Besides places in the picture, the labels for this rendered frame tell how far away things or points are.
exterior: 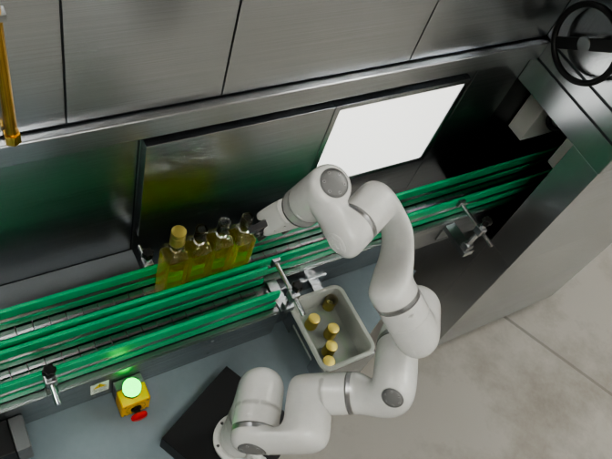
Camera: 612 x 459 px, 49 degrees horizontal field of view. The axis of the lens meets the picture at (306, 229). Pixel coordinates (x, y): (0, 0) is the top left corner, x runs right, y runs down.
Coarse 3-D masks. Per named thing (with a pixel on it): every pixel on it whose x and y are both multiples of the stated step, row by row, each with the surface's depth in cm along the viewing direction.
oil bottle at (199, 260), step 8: (192, 240) 156; (208, 240) 157; (192, 248) 155; (200, 248) 156; (208, 248) 156; (192, 256) 156; (200, 256) 157; (208, 256) 159; (192, 264) 158; (200, 264) 160; (208, 264) 162; (192, 272) 162; (200, 272) 164; (192, 280) 165
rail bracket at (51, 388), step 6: (48, 366) 140; (54, 366) 140; (42, 372) 139; (48, 372) 139; (54, 372) 139; (48, 378) 140; (54, 378) 143; (48, 384) 142; (54, 384) 143; (48, 390) 147; (54, 390) 142; (60, 390) 150; (48, 396) 148; (54, 396) 141; (60, 402) 141
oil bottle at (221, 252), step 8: (208, 232) 160; (216, 240) 158; (224, 240) 158; (232, 240) 160; (216, 248) 158; (224, 248) 160; (232, 248) 162; (216, 256) 161; (224, 256) 163; (216, 264) 165; (224, 264) 167; (208, 272) 167; (216, 272) 168
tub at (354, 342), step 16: (336, 288) 189; (304, 304) 187; (320, 304) 192; (336, 304) 192; (304, 320) 189; (336, 320) 191; (352, 320) 186; (304, 336) 178; (320, 336) 187; (336, 336) 188; (352, 336) 188; (368, 336) 182; (320, 352) 184; (336, 352) 185; (352, 352) 187; (368, 352) 180; (336, 368) 175
